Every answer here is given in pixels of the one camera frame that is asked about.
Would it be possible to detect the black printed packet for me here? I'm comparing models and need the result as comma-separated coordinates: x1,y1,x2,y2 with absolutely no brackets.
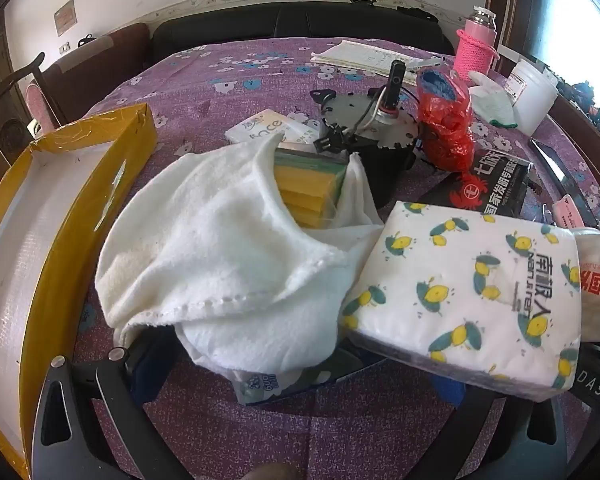
420,155,536,218

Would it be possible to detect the yellow cardboard box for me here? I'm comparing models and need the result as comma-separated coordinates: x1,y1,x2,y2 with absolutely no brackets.
0,102,158,476

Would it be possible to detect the black smartphone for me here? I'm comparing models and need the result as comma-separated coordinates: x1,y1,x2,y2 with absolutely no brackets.
527,137,600,228

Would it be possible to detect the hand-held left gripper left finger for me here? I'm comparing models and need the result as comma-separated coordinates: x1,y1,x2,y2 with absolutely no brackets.
32,335,191,480

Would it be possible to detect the lemon print tissue pack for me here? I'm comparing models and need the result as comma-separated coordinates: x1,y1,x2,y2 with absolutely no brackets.
342,200,583,403

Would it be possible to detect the pink packet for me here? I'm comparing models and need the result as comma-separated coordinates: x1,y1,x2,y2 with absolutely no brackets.
550,195,588,228

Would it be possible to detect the white plastic jar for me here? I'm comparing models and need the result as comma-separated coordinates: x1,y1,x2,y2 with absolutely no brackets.
505,58,561,136

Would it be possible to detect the dark wooden chair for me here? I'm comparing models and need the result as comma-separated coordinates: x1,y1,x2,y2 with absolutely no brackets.
0,52,68,161

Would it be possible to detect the yellow green sponge pack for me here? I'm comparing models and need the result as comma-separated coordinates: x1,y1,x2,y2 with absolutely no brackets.
272,145,351,228

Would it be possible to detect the white notebook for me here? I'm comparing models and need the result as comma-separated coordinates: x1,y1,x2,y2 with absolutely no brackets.
310,39,423,78

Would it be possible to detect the white work glove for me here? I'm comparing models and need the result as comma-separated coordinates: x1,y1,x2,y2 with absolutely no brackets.
467,70,518,128

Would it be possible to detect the purple floral tablecloth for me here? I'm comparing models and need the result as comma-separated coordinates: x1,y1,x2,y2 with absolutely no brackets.
75,35,600,480

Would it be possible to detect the black sofa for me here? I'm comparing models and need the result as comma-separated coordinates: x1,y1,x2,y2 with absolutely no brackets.
150,2,456,61

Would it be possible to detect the white bag with red print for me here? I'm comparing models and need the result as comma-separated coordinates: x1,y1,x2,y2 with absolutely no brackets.
575,227,600,346

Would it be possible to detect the pink bottle with knitted sleeve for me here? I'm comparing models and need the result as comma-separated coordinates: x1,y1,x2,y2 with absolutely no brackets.
455,5,498,73

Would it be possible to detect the white towel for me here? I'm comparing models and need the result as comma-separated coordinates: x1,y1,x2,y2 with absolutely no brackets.
95,132,386,371

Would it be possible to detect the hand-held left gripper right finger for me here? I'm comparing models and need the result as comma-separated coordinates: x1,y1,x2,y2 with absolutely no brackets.
420,377,572,480

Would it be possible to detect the wooden window ledge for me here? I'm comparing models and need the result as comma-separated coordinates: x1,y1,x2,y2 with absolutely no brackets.
550,82,600,146

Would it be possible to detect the brown armchair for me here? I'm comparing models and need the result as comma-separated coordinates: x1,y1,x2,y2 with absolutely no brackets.
42,22,151,128

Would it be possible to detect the black round motor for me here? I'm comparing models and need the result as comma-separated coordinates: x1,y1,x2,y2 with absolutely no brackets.
309,60,423,208

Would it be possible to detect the small wall plaque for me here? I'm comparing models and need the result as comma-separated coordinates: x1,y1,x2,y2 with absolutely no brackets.
54,0,77,37

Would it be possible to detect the blue white tissue packet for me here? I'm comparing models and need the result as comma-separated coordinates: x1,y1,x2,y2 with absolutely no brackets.
230,360,366,406

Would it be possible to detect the red plastic bag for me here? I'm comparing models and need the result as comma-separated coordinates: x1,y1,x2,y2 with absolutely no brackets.
416,67,476,171

